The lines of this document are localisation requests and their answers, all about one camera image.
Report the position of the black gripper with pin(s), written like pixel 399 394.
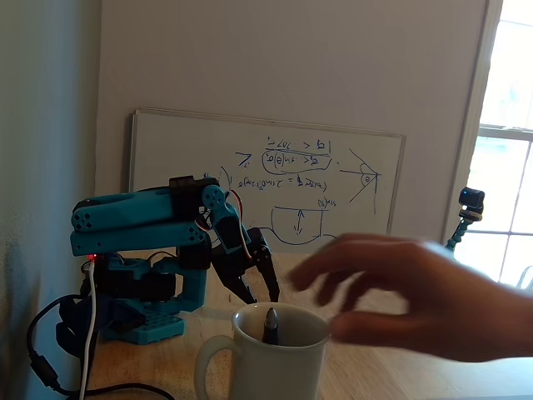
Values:
pixel 246 259

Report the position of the dark blue ballpoint pen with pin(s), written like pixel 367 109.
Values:
pixel 272 325

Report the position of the teal robot arm with base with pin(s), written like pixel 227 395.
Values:
pixel 125 216

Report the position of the bare human forearm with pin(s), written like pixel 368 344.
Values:
pixel 520 321

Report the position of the cream ceramic mug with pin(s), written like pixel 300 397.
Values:
pixel 275 366

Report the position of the bare human hand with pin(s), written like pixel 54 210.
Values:
pixel 408 291

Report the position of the whiteboard with blue writing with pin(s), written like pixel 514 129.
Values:
pixel 266 137

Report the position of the dark blue table clamp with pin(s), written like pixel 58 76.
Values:
pixel 75 329

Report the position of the white chair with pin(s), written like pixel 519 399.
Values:
pixel 525 277

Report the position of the teal flexible camera mount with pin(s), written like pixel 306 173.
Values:
pixel 462 227

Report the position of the small black action camera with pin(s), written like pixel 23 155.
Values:
pixel 471 198

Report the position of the white window frame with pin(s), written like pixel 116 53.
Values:
pixel 470 104

